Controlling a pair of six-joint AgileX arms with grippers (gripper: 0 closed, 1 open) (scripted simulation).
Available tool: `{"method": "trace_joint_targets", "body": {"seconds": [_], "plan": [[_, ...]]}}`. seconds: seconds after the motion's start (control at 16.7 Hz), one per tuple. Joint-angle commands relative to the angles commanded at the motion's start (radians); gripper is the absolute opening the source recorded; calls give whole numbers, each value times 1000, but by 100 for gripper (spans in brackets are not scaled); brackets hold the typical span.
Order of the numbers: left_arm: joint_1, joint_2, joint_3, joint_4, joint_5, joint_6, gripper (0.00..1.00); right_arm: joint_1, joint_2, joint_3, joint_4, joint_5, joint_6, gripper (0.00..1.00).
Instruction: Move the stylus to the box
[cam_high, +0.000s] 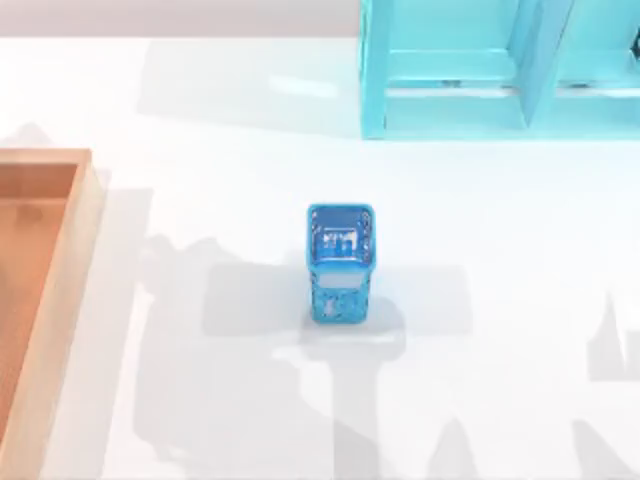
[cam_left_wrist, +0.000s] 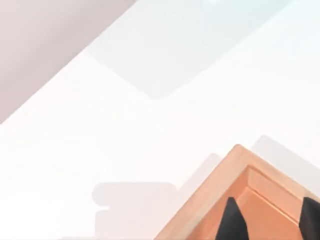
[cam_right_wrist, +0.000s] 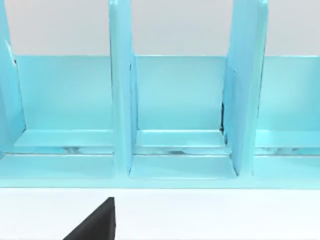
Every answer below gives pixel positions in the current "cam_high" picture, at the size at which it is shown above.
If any blue mesh pen holder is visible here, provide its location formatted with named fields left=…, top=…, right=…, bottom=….
left=305, top=202, right=377, bottom=326

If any light blue rack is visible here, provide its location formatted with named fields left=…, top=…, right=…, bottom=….
left=358, top=0, right=640, bottom=141

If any shallow salmon-coloured box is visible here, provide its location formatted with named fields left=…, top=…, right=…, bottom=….
left=0, top=148, right=94, bottom=480

